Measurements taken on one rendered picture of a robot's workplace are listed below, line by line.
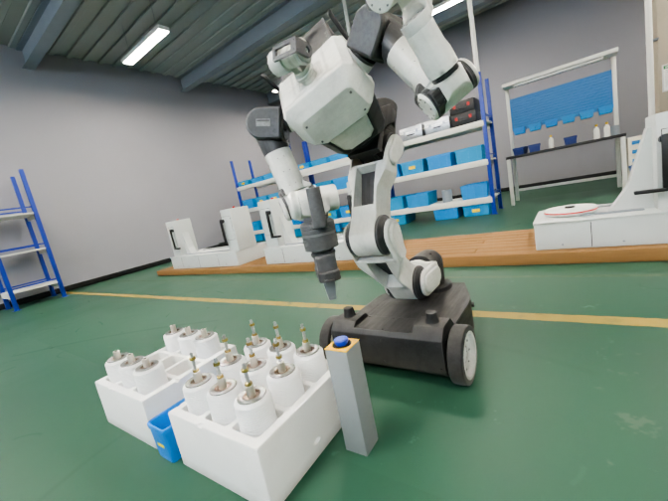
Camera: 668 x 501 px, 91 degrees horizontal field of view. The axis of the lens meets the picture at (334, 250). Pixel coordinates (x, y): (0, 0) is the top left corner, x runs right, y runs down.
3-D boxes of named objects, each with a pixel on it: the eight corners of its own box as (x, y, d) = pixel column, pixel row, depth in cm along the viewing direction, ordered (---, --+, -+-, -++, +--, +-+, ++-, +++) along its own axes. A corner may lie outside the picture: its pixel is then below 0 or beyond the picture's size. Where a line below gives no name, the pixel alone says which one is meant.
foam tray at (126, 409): (194, 370, 163) (184, 336, 160) (246, 383, 141) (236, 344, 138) (107, 421, 132) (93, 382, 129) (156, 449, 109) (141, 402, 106)
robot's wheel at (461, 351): (465, 364, 123) (458, 314, 120) (480, 366, 120) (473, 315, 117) (450, 396, 107) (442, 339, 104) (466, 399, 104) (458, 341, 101)
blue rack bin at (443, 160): (438, 169, 553) (436, 156, 549) (461, 164, 529) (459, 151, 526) (427, 171, 514) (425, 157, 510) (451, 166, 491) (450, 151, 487)
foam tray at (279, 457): (271, 390, 132) (261, 348, 129) (355, 411, 109) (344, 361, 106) (183, 464, 100) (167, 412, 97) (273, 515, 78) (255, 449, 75)
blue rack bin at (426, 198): (417, 205, 585) (416, 193, 582) (438, 201, 564) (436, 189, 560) (407, 209, 545) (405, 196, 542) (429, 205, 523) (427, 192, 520)
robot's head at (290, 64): (292, 68, 97) (270, 45, 90) (318, 57, 91) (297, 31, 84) (286, 86, 96) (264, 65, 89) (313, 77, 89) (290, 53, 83)
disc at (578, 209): (545, 212, 248) (545, 206, 248) (596, 206, 230) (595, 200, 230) (543, 219, 224) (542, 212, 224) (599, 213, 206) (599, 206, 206)
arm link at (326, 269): (308, 275, 91) (299, 234, 89) (342, 267, 93) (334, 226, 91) (313, 286, 79) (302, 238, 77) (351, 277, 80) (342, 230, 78)
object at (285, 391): (280, 442, 91) (266, 384, 88) (278, 421, 100) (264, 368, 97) (314, 430, 93) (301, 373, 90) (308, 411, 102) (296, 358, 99)
